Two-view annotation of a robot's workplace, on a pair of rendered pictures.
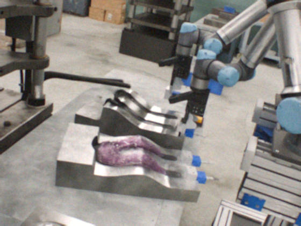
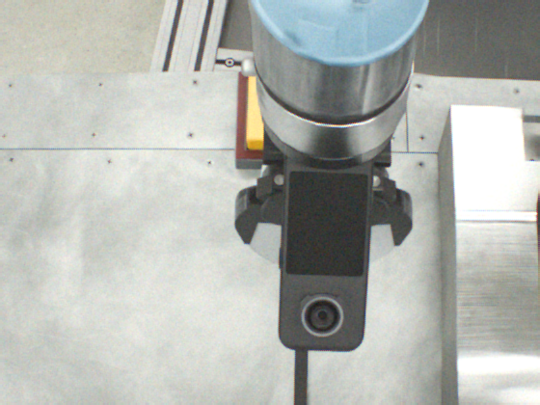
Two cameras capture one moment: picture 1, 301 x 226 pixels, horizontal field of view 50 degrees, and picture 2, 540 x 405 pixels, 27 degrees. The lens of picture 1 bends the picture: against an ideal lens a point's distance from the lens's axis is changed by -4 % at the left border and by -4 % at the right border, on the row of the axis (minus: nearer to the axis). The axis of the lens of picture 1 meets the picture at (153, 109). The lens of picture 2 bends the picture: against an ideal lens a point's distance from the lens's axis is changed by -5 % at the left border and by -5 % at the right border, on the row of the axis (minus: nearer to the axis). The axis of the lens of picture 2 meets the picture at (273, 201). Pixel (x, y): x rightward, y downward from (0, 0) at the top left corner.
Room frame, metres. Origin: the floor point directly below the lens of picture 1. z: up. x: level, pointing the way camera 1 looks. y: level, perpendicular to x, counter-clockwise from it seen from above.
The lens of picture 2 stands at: (1.67, 0.16, 1.67)
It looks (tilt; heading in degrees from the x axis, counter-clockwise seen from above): 69 degrees down; 264
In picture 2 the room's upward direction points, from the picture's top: 2 degrees counter-clockwise
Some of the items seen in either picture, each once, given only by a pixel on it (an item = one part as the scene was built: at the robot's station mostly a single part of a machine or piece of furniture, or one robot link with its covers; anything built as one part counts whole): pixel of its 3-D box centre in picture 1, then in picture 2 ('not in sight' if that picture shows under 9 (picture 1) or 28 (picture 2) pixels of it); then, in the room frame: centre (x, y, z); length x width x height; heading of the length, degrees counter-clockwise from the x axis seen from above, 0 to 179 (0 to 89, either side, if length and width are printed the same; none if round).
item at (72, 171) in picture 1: (129, 161); not in sight; (1.04, 0.04, 0.86); 0.50 x 0.26 x 0.11; 98
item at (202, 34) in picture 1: (208, 40); not in sight; (1.61, -0.19, 1.25); 0.11 x 0.11 x 0.08; 6
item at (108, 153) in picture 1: (133, 150); not in sight; (1.05, 0.04, 0.90); 0.26 x 0.18 x 0.08; 98
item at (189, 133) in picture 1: (191, 133); not in sight; (1.30, -0.19, 0.89); 0.13 x 0.05 x 0.05; 81
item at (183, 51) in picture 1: (184, 50); (326, 75); (1.62, -0.09, 1.17); 0.08 x 0.08 x 0.05
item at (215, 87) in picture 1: (203, 79); not in sight; (4.62, -0.63, 0.11); 0.61 x 0.41 x 0.22; 78
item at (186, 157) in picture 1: (197, 161); not in sight; (1.14, -0.22, 0.86); 0.13 x 0.05 x 0.05; 98
